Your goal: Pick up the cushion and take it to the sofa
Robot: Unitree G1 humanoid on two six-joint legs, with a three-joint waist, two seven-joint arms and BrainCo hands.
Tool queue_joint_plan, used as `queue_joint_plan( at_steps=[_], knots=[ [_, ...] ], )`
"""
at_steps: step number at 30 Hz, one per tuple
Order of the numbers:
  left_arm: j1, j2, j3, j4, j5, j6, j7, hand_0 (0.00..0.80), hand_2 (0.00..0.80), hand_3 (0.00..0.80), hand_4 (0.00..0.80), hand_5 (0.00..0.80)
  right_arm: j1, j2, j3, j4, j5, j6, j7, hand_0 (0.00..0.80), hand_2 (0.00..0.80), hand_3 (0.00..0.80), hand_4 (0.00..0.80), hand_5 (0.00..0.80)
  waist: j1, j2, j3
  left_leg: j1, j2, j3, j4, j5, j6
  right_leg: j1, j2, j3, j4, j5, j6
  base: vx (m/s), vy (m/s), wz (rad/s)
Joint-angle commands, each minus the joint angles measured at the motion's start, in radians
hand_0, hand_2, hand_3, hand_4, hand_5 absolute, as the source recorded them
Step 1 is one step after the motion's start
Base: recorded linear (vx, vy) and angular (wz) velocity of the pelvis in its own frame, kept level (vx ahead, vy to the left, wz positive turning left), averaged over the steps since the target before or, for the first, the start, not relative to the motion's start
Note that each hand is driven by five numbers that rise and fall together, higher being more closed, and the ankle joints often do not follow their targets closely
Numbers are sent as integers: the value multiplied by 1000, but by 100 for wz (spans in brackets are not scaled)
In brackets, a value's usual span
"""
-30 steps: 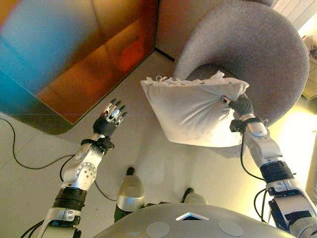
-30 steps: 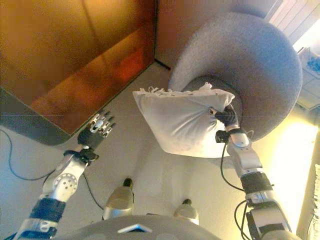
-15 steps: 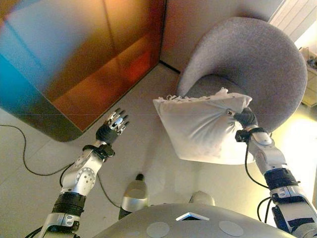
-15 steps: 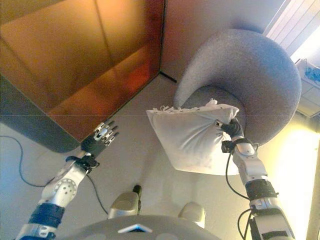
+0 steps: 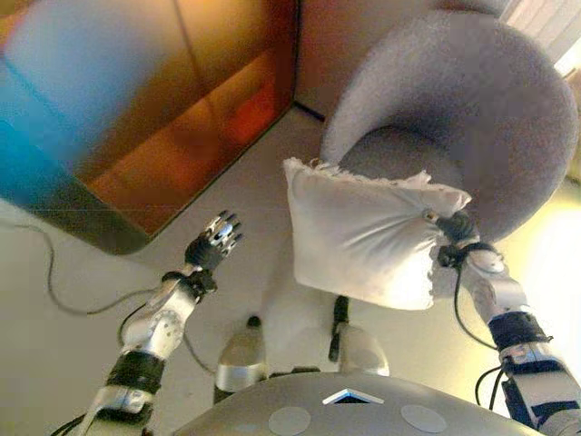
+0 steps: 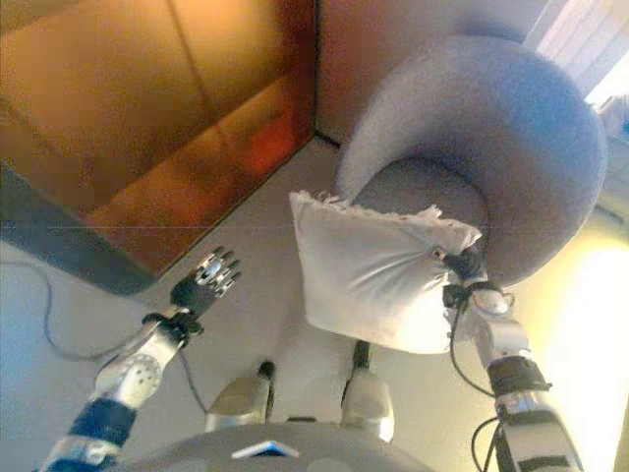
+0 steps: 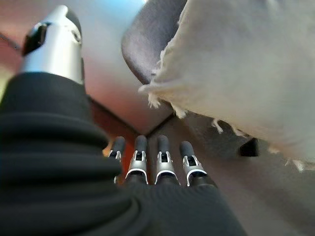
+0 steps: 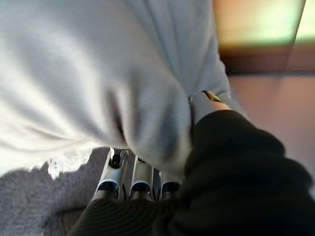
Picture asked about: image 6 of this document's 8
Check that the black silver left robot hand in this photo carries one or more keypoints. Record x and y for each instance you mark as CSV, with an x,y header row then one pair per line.
x,y
194,292

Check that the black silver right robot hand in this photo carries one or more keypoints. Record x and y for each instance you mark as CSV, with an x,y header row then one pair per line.
x,y
469,265

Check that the white fringed cushion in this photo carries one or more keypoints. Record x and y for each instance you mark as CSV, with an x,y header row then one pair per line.
x,y
373,275

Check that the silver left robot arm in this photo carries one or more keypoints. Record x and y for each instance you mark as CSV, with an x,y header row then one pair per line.
x,y
137,373

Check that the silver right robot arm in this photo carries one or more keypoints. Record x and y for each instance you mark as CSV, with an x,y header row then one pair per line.
x,y
511,373

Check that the grey upholstered tub armchair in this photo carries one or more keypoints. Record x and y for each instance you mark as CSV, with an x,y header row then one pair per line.
x,y
531,172

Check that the silver left robot leg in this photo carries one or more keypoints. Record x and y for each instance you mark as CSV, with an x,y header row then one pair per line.
x,y
236,398

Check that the silver robot leg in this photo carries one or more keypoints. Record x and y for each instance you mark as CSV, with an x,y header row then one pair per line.
x,y
236,398
368,393

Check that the silver right robot leg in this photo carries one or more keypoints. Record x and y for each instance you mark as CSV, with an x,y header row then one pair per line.
x,y
368,393

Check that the glossy brown wooden wardrobe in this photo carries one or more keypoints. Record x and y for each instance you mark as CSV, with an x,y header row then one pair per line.
x,y
147,123

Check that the grey robot torso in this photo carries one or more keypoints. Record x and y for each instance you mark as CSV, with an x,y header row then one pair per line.
x,y
275,452

